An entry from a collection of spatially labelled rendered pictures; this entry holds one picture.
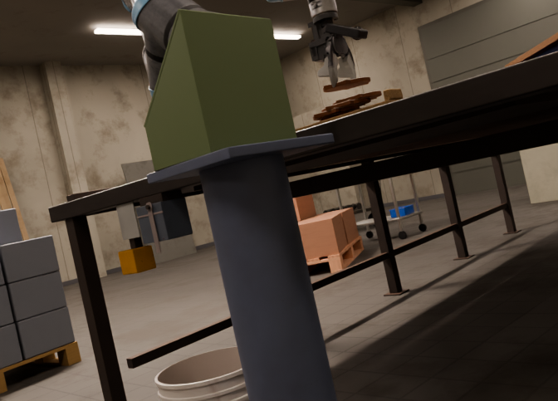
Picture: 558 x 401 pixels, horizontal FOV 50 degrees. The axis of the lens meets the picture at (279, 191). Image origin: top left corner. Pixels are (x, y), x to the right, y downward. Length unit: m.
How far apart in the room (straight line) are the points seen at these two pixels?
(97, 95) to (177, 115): 11.10
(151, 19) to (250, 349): 0.68
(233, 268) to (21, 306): 2.96
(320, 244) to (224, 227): 4.19
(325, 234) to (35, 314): 2.49
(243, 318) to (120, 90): 11.43
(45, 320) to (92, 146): 8.04
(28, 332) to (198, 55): 3.11
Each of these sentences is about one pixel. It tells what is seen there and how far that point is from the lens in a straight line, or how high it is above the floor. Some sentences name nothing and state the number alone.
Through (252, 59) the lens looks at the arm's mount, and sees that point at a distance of 1.20.
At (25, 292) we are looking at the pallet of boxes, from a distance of 4.02.
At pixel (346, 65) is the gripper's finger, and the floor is 1.09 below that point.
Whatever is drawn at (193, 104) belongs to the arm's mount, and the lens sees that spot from 1.09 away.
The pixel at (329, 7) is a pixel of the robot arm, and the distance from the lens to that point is 1.73.
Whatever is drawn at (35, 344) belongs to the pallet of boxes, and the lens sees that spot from 4.05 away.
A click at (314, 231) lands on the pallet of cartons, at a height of 0.39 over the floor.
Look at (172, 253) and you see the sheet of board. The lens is 11.63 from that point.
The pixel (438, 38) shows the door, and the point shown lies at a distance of 12.24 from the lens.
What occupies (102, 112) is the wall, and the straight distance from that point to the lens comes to 12.15.
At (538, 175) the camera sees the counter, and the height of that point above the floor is 0.32.
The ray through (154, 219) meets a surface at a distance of 1.91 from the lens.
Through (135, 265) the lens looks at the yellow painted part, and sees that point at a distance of 2.04.
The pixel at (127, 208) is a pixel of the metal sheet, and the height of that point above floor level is 0.84.
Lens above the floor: 0.77
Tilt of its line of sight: level
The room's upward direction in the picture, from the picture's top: 12 degrees counter-clockwise
